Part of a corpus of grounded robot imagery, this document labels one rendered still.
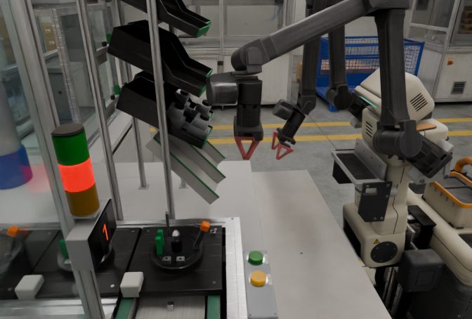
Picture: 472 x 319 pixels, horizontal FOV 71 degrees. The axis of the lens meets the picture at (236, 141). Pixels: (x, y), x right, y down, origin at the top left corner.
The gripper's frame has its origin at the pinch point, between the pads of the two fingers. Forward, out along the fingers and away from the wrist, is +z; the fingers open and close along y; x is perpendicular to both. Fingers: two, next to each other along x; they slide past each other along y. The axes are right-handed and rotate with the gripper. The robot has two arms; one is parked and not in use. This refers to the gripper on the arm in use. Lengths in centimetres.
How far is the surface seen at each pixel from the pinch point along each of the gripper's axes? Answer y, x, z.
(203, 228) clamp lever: 6.5, -10.7, 17.4
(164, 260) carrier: 11.2, -20.2, 23.7
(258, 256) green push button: 7.2, 4.1, 26.2
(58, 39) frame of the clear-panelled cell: -80, -80, -16
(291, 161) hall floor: -231, 66, 121
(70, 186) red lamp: 27.2, -31.2, -7.6
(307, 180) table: -50, 31, 37
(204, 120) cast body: -20.2, -11.9, -2.0
